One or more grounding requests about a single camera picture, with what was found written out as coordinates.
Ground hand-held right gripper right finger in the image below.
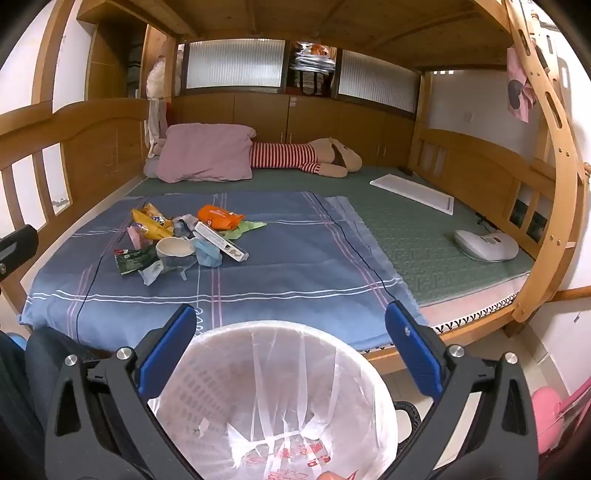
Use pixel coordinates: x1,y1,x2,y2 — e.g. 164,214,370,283
385,299,540,480

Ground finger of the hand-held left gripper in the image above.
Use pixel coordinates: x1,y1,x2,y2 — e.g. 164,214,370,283
0,224,38,280

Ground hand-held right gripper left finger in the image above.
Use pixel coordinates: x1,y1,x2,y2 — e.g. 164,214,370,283
44,303,208,480

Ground pale blue wrapper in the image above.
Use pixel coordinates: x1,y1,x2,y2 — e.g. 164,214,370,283
139,261,163,288

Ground dark green packet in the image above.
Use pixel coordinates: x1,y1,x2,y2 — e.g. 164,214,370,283
114,246,158,276

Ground white paper cup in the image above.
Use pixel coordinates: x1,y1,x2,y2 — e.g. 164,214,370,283
156,237,197,269

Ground blue face mask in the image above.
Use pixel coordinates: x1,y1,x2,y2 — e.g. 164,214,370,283
191,239,223,268

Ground long white box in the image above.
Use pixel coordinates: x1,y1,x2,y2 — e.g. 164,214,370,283
194,222,249,263

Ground white bin with plastic liner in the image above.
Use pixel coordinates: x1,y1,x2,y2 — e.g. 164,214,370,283
148,320,399,480

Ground silver wrapper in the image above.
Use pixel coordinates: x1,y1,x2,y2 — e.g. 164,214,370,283
173,213,199,238

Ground yellow-brown snack packet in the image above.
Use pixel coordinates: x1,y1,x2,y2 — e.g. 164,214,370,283
131,208,175,240

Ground orange foil packet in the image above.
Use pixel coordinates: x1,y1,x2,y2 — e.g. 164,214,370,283
198,204,245,230

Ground green plastic wrapper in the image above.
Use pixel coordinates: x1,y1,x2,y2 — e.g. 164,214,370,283
221,219,267,241

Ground white patterned mattress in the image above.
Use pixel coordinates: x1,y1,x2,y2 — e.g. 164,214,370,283
365,274,530,352

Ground green mattress pad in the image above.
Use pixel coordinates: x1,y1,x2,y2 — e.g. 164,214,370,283
124,166,536,308

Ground white massager device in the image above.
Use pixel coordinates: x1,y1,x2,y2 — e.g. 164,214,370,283
454,229,520,263

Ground blue striped blanket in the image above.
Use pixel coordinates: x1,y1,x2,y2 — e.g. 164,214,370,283
21,191,428,356

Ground pink plastic object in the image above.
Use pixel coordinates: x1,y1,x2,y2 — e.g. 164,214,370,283
530,374,591,455

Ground flat white board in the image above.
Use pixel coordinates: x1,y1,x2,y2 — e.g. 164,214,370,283
369,174,456,216

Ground person's dark clothing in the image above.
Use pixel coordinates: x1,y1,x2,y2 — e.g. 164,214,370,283
0,332,47,480

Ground beige cloth bag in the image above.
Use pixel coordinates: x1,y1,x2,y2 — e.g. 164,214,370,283
146,98,169,157

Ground pink pillow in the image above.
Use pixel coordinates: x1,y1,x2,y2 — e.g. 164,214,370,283
154,124,257,183

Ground white fluffy plush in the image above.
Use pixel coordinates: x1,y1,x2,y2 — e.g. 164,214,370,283
146,58,163,100

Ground striped plush toy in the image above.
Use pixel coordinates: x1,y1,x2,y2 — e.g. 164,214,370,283
249,137,363,179

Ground wooden bed ladder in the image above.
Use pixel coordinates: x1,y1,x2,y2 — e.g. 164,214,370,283
504,0,591,324

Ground frosted glass panel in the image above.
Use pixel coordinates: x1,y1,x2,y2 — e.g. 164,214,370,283
185,39,287,89
336,48,422,114

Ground pink hanging cloth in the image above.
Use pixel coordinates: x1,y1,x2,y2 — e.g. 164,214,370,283
506,46,539,124

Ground stack of bags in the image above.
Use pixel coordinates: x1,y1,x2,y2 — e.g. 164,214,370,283
291,41,339,96

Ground wooden bunk bed frame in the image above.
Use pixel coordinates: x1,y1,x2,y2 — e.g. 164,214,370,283
0,0,591,370

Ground wooden wall cabinet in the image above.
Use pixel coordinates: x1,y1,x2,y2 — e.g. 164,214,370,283
173,39,423,169

